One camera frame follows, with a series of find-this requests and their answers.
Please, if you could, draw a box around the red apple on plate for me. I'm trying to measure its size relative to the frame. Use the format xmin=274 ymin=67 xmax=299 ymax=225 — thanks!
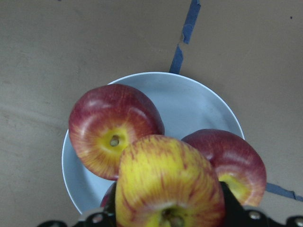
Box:
xmin=100 ymin=183 xmax=115 ymax=208
xmin=68 ymin=84 xmax=165 ymax=180
xmin=182 ymin=129 xmax=267 ymax=207

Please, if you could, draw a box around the light blue plate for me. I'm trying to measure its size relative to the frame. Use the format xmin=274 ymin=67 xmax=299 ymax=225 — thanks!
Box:
xmin=62 ymin=72 xmax=244 ymax=214

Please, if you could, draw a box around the red yellow apple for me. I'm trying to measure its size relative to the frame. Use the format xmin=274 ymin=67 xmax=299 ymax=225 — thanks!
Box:
xmin=115 ymin=135 xmax=225 ymax=227

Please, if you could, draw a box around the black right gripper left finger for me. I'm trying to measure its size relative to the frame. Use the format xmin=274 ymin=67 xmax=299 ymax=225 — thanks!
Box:
xmin=35 ymin=182 xmax=118 ymax=227

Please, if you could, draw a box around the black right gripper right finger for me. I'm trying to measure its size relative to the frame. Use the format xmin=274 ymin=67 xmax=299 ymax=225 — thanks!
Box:
xmin=220 ymin=182 xmax=303 ymax=227

